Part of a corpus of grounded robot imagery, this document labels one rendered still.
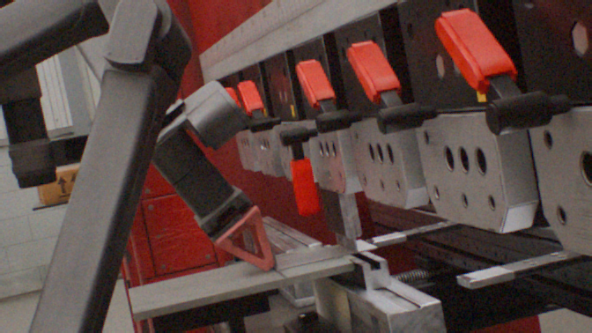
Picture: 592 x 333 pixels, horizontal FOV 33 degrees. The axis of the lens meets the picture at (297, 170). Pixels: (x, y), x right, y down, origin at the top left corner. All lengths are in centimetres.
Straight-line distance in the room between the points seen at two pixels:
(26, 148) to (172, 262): 67
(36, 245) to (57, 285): 754
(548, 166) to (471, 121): 10
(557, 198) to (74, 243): 47
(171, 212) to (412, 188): 131
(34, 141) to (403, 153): 189
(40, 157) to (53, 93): 577
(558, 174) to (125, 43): 47
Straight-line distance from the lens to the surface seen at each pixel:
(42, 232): 842
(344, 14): 91
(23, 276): 846
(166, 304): 116
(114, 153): 90
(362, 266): 115
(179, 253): 209
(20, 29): 98
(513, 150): 62
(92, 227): 89
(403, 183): 81
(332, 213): 126
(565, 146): 54
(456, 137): 68
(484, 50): 54
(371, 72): 73
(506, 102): 51
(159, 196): 208
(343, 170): 101
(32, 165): 262
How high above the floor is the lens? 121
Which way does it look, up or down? 4 degrees down
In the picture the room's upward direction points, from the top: 11 degrees counter-clockwise
